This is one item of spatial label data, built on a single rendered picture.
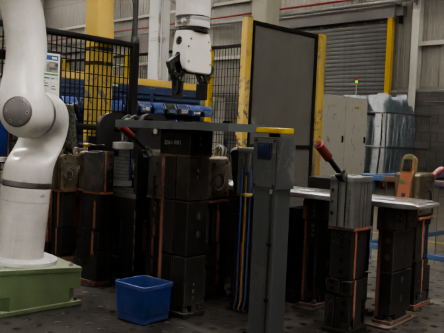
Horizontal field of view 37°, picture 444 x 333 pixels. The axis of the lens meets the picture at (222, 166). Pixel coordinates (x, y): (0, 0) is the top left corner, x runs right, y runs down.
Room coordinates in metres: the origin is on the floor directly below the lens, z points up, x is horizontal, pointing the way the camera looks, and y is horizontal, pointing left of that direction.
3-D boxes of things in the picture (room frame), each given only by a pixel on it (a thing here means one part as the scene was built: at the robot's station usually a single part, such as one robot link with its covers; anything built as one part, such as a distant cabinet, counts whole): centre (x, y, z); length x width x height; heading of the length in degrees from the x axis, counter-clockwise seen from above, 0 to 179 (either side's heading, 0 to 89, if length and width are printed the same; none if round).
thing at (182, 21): (1.60, 0.09, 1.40); 0.09 x 0.08 x 0.03; 143
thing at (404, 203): (2.00, 0.03, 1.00); 1.38 x 0.22 x 0.02; 50
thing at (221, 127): (1.60, 0.09, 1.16); 0.37 x 0.14 x 0.02; 50
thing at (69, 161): (2.17, 0.52, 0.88); 0.07 x 0.06 x 0.35; 140
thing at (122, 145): (1.91, 0.26, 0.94); 0.18 x 0.13 x 0.49; 50
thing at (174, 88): (1.55, 0.12, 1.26); 0.03 x 0.03 x 0.07; 53
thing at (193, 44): (1.60, 0.09, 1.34); 0.10 x 0.07 x 0.11; 143
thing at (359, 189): (1.50, -0.30, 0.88); 0.11 x 0.10 x 0.36; 140
